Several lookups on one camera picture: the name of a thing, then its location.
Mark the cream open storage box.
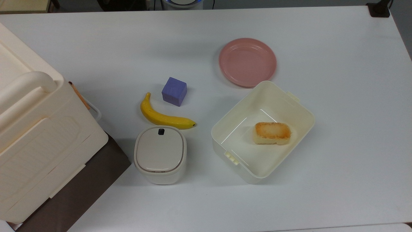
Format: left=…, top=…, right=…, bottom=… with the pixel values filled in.
left=211, top=81, right=315, bottom=185

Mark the purple foam cube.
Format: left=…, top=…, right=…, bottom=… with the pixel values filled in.
left=161, top=77, right=187, bottom=107

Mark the tan wooden table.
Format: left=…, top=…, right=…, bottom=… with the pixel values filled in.
left=0, top=0, right=52, bottom=14

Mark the cream lidded mini bin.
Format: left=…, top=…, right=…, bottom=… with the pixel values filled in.
left=134, top=125, right=187, bottom=185

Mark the pink round plate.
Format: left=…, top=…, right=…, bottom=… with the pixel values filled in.
left=219, top=38, right=277, bottom=88

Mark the black corner clamp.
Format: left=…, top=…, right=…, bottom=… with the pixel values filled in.
left=366, top=0, right=391, bottom=18

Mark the yellow toy banana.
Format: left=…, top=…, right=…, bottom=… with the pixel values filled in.
left=140, top=92, right=197, bottom=130

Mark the toasted bread toy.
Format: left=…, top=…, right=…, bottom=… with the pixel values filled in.
left=253, top=122, right=291, bottom=145

